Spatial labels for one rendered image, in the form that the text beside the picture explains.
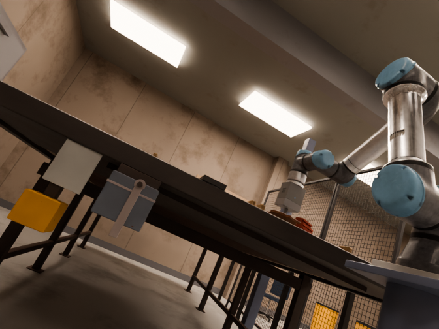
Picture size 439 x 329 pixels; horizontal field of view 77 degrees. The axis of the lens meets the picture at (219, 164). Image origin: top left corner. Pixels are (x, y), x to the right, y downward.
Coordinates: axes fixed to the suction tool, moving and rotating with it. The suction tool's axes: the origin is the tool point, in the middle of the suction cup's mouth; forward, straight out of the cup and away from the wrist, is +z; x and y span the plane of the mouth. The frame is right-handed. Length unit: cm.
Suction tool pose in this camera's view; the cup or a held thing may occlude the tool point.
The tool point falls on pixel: (282, 219)
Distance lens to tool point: 118.2
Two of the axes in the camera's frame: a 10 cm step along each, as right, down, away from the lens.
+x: 3.9, -1.3, -9.1
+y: -8.4, -4.7, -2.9
